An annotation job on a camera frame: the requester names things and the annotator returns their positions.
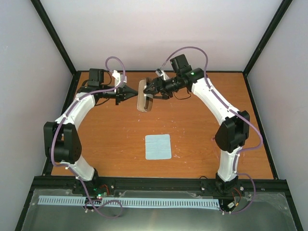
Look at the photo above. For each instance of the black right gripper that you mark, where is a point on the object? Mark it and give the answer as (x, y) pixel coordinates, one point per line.
(157, 88)

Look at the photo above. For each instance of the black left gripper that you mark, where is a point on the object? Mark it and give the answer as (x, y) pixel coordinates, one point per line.
(125, 93)

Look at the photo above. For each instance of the plaid glasses case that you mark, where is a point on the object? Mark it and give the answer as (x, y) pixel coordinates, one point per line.
(144, 101)

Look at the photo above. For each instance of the light blue cleaning cloth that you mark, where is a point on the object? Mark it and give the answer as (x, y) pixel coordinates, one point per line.
(158, 147)

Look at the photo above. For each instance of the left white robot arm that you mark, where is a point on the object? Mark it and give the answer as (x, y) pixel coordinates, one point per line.
(62, 143)

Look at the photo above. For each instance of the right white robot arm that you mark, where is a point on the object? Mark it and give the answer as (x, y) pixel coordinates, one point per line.
(233, 128)

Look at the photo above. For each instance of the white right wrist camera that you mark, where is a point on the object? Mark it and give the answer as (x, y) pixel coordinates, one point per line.
(162, 74)

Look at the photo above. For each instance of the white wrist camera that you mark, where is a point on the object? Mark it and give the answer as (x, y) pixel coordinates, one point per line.
(162, 74)
(120, 80)

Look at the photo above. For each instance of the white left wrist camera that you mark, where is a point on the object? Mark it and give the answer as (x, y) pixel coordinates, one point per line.
(120, 80)

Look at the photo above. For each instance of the light blue cable duct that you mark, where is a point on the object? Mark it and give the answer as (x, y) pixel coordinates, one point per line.
(134, 202)

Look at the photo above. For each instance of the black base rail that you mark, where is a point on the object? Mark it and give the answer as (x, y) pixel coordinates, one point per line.
(203, 187)

